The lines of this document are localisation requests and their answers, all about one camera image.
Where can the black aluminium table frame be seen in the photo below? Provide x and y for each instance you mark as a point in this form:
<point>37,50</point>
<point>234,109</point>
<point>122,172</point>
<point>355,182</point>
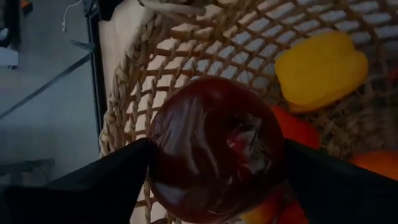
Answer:
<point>96,77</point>

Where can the yellow bell pepper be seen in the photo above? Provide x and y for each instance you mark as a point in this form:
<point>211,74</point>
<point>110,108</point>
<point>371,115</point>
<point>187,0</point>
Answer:
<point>320,68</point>

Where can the glossy red apple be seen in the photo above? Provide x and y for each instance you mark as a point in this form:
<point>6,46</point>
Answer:
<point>292,214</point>

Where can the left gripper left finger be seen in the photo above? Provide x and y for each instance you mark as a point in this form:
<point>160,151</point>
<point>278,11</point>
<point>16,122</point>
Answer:
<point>77,199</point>

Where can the orange fruit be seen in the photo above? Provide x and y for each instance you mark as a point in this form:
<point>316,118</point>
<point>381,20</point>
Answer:
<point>379,163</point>

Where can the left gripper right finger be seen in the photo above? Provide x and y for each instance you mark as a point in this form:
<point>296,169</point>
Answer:
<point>348,196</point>

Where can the orange yellow peach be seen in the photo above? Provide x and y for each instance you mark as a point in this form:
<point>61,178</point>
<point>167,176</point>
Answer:
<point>261,213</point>

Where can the dark red apple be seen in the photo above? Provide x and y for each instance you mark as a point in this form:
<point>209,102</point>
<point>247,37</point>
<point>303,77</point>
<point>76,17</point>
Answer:
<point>211,140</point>

